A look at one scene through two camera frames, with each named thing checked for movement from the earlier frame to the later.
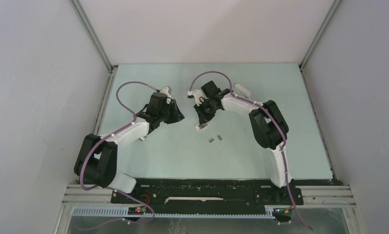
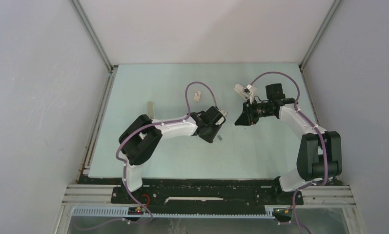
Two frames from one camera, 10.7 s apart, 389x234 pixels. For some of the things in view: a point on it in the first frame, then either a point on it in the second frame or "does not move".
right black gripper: x=203 y=117 -> x=248 y=117
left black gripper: x=177 y=116 -> x=210 y=139
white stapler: x=241 y=89 does not move
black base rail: x=208 y=192 does not move
